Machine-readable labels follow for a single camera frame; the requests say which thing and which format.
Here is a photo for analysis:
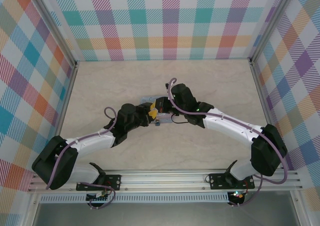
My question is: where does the light blue cartoon card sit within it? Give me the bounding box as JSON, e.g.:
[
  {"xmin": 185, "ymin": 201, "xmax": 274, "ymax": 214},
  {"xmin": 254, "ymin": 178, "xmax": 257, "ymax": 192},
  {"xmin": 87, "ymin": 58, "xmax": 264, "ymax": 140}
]
[{"xmin": 140, "ymin": 95, "xmax": 174, "ymax": 125}]

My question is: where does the thin black cable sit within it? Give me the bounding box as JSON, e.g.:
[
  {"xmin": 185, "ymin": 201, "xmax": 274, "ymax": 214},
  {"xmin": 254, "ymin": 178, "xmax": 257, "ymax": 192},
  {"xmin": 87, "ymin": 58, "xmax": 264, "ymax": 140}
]
[{"xmin": 172, "ymin": 114, "xmax": 192, "ymax": 125}]

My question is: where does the aluminium mounting rail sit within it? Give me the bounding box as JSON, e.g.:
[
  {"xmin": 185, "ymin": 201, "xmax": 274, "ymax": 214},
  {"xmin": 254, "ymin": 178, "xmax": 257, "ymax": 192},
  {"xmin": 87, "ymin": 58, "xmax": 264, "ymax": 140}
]
[{"xmin": 27, "ymin": 169, "xmax": 305, "ymax": 193}]

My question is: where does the aluminium table edge rail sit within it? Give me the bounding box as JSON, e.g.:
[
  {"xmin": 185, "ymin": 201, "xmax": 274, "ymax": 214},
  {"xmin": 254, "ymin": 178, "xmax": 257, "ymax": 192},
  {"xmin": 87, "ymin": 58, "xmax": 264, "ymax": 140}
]
[
  {"xmin": 248, "ymin": 58, "xmax": 275, "ymax": 131},
  {"xmin": 53, "ymin": 60, "xmax": 80, "ymax": 139}
]

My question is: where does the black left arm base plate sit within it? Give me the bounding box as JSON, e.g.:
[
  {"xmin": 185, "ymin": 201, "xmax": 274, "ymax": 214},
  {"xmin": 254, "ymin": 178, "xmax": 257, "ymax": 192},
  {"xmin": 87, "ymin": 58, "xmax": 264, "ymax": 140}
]
[{"xmin": 75, "ymin": 174, "xmax": 122, "ymax": 191}]

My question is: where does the white slotted cable duct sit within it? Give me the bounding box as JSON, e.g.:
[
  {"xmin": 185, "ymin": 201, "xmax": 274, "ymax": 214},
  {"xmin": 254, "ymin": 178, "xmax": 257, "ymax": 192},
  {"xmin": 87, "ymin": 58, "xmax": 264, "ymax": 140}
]
[{"xmin": 39, "ymin": 192, "xmax": 230, "ymax": 204}]

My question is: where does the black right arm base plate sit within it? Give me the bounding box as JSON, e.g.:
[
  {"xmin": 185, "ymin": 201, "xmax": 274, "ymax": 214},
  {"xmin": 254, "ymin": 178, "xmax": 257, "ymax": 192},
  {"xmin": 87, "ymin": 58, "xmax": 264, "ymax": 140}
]
[{"xmin": 208, "ymin": 173, "xmax": 256, "ymax": 190}]

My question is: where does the aluminium corner post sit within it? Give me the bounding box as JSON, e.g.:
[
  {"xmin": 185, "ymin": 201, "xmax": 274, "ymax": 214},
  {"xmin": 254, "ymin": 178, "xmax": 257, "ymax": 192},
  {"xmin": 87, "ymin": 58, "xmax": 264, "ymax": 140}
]
[
  {"xmin": 248, "ymin": 0, "xmax": 298, "ymax": 64},
  {"xmin": 29, "ymin": 0, "xmax": 78, "ymax": 67}
]

